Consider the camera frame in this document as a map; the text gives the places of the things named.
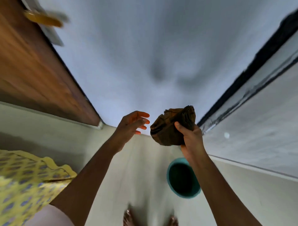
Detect person's left hand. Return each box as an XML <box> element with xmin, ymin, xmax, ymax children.
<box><xmin>113</xmin><ymin>111</ymin><xmax>150</xmax><ymax>154</ymax></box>

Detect person's right hand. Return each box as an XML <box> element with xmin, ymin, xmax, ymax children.
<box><xmin>174</xmin><ymin>121</ymin><xmax>208</xmax><ymax>162</ymax></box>

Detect brown cloth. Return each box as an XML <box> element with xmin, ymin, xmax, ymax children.
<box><xmin>150</xmin><ymin>105</ymin><xmax>196</xmax><ymax>147</ymax></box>

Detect person's right forearm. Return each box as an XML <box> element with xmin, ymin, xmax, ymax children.
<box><xmin>189</xmin><ymin>153</ymin><xmax>263</xmax><ymax>226</ymax></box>

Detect person's left forearm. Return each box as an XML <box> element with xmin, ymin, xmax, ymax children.
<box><xmin>50</xmin><ymin>137</ymin><xmax>120</xmax><ymax>226</ymax></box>

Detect teal plastic bucket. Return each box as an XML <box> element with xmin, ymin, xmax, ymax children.
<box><xmin>166</xmin><ymin>158</ymin><xmax>202</xmax><ymax>199</ymax></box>

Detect person's left foot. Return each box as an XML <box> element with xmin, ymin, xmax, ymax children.
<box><xmin>123</xmin><ymin>209</ymin><xmax>135</xmax><ymax>226</ymax></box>

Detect brown wooden door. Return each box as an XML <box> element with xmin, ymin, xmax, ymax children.
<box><xmin>0</xmin><ymin>0</ymin><xmax>102</xmax><ymax>127</ymax></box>

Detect yellow blue patterned garment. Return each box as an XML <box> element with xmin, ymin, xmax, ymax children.
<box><xmin>0</xmin><ymin>150</ymin><xmax>77</xmax><ymax>226</ymax></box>

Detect pink trousers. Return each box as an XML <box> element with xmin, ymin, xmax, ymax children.
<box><xmin>25</xmin><ymin>204</ymin><xmax>68</xmax><ymax>226</ymax></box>

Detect black wall trim strip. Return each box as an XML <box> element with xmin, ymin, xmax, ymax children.
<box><xmin>197</xmin><ymin>9</ymin><xmax>298</xmax><ymax>127</ymax></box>

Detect yellow door handle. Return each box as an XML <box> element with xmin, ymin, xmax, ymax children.
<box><xmin>24</xmin><ymin>10</ymin><xmax>64</xmax><ymax>28</ymax></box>

